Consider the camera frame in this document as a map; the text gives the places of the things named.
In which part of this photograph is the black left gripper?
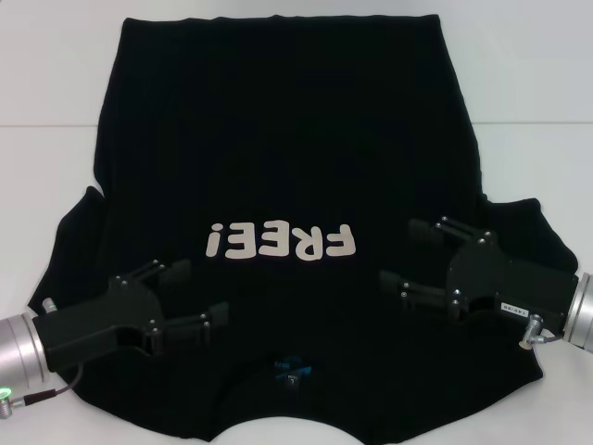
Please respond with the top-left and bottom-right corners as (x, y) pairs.
(34, 257), (232, 373)

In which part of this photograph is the left arm connector cable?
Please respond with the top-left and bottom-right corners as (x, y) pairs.
(8, 362), (85, 405)

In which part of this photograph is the black shirt with FREE print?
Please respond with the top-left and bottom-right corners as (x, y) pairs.
(27, 13), (583, 445)

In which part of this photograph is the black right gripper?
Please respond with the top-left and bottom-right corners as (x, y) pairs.
(377, 214), (581, 335)

